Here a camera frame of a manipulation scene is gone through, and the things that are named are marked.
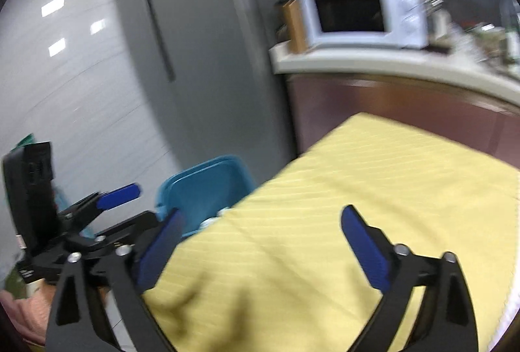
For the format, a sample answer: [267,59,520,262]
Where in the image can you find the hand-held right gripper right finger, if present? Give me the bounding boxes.
[340,205,479,352]

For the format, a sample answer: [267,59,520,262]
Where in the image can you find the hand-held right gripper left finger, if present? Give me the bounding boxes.
[45,208,186,352]

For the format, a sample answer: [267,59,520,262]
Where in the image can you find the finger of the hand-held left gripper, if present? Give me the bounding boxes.
[82,210,164,256]
[58,182,143,238]

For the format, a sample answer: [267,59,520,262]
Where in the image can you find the blue plastic bin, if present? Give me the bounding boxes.
[156,155,258,241]

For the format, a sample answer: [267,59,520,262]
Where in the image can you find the yellow checked tablecloth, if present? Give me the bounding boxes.
[141,112,520,352]

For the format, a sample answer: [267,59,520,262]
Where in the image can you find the kitchen counter with cabinets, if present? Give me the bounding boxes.
[270,39,520,175]

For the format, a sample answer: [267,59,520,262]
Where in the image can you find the grey refrigerator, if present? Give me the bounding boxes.
[110,0,302,191]

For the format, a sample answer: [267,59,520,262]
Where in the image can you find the copper thermos tumbler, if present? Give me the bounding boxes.
[278,0,308,55]

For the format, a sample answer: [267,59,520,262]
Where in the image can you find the white microwave oven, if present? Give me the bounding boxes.
[295,0,428,51]

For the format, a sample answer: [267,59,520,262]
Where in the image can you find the glass kettle jar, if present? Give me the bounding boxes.
[424,0,452,41]

